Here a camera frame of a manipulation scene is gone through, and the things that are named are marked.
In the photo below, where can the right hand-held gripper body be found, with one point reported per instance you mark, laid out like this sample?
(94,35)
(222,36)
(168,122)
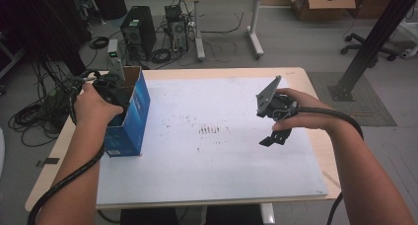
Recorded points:
(267,98)

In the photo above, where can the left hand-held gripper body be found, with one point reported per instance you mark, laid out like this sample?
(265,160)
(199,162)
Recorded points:
(111,87)

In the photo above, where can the blue cardboard box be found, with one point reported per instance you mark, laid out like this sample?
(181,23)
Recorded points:
(131,133)

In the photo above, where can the person's left hand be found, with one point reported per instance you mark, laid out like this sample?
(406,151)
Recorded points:
(93,110)

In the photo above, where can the person's right hand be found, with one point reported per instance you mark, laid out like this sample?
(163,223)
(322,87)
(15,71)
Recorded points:
(312,118)

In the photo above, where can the grey device with green light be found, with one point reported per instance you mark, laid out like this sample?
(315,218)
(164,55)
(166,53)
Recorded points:
(112,50)

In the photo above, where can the white board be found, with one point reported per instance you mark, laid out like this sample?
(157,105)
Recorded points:
(213,165)

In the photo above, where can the black computer tower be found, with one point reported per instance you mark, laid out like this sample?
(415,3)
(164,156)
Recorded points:
(138,31)

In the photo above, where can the open computer tower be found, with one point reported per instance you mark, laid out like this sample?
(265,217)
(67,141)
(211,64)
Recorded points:
(177,29)

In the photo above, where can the grey floor mat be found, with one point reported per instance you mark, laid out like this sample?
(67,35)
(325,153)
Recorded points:
(371,110)

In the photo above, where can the dark curtain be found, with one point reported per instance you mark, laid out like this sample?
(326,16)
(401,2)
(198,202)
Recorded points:
(39,24)

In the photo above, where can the black tape strip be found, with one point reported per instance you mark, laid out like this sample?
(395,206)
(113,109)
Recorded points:
(49,161)

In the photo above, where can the brown cardboard box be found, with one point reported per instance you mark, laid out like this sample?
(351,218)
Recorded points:
(322,4)

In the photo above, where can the black office chair base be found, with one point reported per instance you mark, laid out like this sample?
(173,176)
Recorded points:
(361,40)

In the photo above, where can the black metal post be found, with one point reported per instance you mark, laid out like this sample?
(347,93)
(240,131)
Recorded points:
(371,44)

